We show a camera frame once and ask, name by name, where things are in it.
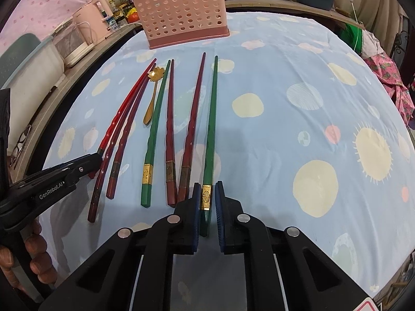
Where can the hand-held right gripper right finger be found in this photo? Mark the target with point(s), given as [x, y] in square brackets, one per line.
[220, 207]

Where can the pink floral cloth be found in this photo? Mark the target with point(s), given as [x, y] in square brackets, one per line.
[387, 77]

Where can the pink perforated utensil basket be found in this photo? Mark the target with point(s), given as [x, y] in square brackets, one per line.
[181, 16]

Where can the pink electric kettle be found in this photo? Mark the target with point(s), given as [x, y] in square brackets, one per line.
[89, 22]

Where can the gold flower spoon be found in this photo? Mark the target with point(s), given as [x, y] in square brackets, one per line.
[157, 72]

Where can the green chopstick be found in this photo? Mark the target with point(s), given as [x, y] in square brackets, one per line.
[210, 120]
[149, 155]

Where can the bright red chopstick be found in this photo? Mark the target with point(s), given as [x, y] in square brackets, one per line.
[129, 98]

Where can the beige hanging cloth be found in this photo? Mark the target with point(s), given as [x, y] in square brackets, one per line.
[376, 0]

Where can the white storage box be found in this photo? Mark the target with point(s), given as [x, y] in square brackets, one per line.
[39, 64]

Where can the red tomato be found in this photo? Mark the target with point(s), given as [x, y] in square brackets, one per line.
[133, 14]

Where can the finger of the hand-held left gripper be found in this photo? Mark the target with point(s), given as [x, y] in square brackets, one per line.
[64, 176]

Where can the black eyeglasses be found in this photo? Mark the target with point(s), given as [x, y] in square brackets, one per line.
[22, 137]

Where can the jar with blue label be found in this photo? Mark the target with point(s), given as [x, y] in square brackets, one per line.
[112, 23]

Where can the dark red chopstick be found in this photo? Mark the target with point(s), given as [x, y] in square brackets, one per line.
[115, 171]
[97, 188]
[191, 129]
[170, 129]

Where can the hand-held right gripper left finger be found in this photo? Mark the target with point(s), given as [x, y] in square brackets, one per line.
[196, 201]

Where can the pink dotted curtain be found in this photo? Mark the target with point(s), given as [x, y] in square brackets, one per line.
[42, 3]

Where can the light blue printed tablecloth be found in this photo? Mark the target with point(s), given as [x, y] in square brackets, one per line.
[275, 136]

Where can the person's left hand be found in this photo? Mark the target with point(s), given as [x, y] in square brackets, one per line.
[40, 262]

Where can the green bag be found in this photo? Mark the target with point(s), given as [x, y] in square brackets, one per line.
[353, 35]

